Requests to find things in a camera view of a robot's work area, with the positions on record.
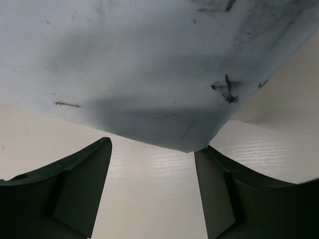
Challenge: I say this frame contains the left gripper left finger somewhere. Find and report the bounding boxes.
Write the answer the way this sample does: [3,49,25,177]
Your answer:
[0,137,112,239]

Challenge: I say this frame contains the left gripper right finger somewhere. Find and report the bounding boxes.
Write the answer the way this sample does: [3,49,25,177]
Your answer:
[194,147,319,239]

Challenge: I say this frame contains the light blue pillowcase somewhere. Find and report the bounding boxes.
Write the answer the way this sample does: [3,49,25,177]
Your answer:
[0,0,319,152]

